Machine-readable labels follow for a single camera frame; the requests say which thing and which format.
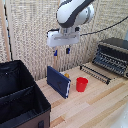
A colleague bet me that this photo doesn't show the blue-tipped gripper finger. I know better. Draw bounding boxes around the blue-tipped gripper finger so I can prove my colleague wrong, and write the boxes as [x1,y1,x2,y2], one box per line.
[53,46,59,57]
[65,43,72,55]

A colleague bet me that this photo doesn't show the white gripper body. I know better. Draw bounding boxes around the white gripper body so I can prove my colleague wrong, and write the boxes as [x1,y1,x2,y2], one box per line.
[46,27,81,48]

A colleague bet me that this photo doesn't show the yellow food pieces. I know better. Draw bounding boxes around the yellow food pieces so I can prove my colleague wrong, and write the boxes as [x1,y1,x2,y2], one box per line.
[64,73,71,79]

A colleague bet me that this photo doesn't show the red plastic cup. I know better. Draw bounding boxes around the red plastic cup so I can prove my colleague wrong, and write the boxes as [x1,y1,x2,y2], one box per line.
[75,76,90,93]

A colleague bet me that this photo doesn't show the black toaster oven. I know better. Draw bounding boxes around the black toaster oven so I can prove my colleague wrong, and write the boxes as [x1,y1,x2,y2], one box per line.
[91,37,128,80]

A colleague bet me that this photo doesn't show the black fabric storage box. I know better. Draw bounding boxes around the black fabric storage box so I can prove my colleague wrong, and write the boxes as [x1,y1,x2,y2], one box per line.
[0,59,52,128]

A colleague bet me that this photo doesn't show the black wire rack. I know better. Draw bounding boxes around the black wire rack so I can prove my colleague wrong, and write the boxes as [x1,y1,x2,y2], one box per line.
[78,63,112,85]

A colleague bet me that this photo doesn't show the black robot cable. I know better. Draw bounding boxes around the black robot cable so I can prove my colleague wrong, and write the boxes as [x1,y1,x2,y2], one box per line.
[79,18,128,37]

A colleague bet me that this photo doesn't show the wooden screen frame post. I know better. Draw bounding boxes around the wooden screen frame post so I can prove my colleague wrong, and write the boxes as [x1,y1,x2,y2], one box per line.
[0,0,12,64]

